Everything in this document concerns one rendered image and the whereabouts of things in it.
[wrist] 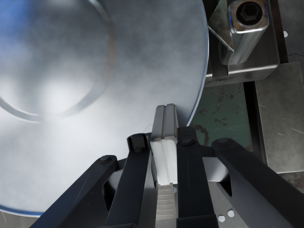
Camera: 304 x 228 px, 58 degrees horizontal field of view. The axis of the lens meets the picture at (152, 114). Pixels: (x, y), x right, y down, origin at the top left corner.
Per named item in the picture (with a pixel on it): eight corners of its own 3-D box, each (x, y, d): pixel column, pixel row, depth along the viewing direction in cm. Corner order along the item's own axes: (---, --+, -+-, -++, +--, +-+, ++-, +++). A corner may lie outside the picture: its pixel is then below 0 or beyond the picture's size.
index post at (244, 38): (248, 62, 30) (273, 24, 21) (220, 66, 31) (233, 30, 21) (244, 38, 30) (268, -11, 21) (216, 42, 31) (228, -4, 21)
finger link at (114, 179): (155, 192, 14) (101, 199, 15) (159, 150, 19) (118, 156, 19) (150, 167, 14) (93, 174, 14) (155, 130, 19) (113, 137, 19)
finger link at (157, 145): (171, 185, 16) (159, 186, 16) (171, 138, 23) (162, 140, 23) (162, 138, 15) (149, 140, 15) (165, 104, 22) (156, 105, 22)
